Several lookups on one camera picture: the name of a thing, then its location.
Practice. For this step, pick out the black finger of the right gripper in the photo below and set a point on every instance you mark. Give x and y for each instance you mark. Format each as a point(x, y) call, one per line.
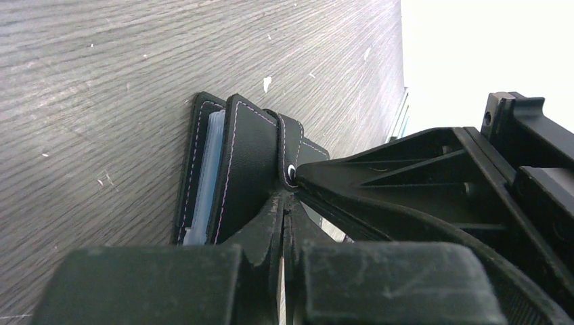
point(440, 176)

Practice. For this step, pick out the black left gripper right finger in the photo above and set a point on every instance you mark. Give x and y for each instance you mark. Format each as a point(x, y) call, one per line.
point(376, 282)

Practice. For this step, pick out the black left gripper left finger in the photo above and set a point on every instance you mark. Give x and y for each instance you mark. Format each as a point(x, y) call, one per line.
point(232, 283)

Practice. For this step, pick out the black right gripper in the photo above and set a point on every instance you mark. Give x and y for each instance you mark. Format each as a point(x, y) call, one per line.
point(534, 154)

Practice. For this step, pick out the black leather card holder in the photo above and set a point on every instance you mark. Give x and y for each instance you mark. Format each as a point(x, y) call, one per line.
point(260, 149)

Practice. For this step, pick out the aluminium front rail frame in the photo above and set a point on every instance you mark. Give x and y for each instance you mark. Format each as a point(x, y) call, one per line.
point(401, 118)

